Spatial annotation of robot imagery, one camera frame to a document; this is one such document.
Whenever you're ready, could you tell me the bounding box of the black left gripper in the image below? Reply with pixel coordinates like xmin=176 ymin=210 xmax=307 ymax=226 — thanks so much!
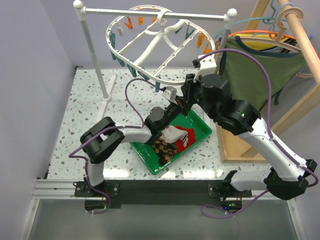
xmin=159 ymin=95 xmax=193 ymax=131

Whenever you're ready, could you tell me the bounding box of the white striped sock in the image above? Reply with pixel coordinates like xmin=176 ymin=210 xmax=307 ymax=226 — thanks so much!
xmin=160 ymin=125 xmax=183 ymax=144

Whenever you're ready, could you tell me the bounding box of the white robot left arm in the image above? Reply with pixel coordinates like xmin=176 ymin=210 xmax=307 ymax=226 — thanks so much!
xmin=80 ymin=97 xmax=192 ymax=196

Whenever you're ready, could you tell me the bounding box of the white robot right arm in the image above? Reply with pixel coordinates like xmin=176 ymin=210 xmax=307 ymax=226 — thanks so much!
xmin=181 ymin=73 xmax=317 ymax=200

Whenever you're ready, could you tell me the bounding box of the white clip hanger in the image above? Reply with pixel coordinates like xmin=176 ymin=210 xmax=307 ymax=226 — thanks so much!
xmin=112 ymin=16 xmax=212 ymax=82

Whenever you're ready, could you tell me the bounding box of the orange clothes hanger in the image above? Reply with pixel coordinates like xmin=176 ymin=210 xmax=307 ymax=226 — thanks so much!
xmin=229 ymin=29 xmax=280 ymax=40

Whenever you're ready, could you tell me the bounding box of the teal clothes hanger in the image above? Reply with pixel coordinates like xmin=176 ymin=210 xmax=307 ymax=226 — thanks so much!
xmin=214 ymin=0 xmax=283 ymax=38

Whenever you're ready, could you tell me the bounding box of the beige wooden clothes hanger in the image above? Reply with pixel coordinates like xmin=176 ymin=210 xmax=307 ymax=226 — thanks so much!
xmin=241 ymin=7 xmax=304 ymax=53

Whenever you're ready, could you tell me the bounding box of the green plastic tray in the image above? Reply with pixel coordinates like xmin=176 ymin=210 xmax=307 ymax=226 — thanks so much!
xmin=130 ymin=110 xmax=212 ymax=175

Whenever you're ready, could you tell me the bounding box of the green t-shirt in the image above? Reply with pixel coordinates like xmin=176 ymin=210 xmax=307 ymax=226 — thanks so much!
xmin=220 ymin=36 xmax=307 ymax=113

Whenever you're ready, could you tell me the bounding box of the wooden clothes rack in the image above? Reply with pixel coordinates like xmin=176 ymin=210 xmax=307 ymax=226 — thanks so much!
xmin=216 ymin=0 xmax=320 ymax=164

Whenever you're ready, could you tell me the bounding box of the white drying rack stand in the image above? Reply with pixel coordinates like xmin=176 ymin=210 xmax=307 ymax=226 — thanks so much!
xmin=73 ymin=0 xmax=238 ymax=115

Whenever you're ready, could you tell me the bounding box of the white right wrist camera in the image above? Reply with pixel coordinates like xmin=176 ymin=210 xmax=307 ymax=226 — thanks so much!
xmin=192 ymin=54 xmax=217 ymax=82

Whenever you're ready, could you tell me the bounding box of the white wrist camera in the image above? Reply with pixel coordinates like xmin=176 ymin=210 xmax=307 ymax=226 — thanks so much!
xmin=162 ymin=86 xmax=177 ymax=102
xmin=192 ymin=54 xmax=217 ymax=82

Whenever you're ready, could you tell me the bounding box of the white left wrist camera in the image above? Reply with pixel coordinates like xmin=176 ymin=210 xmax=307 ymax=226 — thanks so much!
xmin=162 ymin=86 xmax=177 ymax=102

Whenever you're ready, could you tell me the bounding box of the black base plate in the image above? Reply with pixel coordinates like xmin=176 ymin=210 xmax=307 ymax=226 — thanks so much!
xmin=72 ymin=179 xmax=252 ymax=211

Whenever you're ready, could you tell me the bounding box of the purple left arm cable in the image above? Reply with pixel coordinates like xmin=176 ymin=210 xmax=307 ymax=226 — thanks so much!
xmin=68 ymin=77 xmax=166 ymax=215

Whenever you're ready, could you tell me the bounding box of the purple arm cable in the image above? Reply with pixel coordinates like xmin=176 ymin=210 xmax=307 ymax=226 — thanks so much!
xmin=192 ymin=47 xmax=320 ymax=219
xmin=68 ymin=77 xmax=166 ymax=215

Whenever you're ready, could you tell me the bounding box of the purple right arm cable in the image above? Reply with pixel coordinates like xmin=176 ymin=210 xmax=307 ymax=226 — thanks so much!
xmin=192 ymin=47 xmax=320 ymax=219

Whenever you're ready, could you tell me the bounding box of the aluminium rail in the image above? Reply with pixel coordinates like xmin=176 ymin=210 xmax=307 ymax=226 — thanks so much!
xmin=18 ymin=178 xmax=307 ymax=240

